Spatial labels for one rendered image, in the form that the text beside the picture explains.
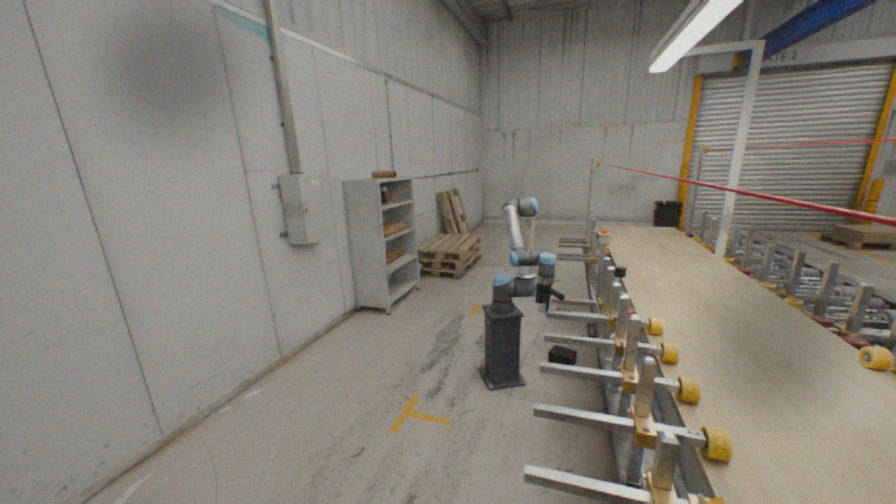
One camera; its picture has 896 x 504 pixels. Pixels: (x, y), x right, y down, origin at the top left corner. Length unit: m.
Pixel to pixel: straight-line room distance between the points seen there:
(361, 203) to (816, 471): 3.72
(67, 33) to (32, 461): 2.11
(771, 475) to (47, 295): 2.97
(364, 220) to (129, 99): 2.14
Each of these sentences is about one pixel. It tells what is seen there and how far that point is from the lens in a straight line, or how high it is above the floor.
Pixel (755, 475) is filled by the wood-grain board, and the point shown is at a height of 0.90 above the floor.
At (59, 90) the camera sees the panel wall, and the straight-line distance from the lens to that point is 2.72.
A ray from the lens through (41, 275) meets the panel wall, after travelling 2.62.
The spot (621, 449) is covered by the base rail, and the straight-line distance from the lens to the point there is 1.56.
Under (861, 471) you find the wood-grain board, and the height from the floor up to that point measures 0.90.
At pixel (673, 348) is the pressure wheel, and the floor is 0.97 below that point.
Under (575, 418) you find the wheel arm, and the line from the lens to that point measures 1.23.
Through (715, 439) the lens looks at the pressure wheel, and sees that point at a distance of 1.28.
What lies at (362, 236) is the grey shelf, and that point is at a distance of 4.10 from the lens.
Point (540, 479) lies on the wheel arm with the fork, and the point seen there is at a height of 0.95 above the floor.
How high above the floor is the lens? 1.72
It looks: 16 degrees down
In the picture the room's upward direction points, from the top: 2 degrees counter-clockwise
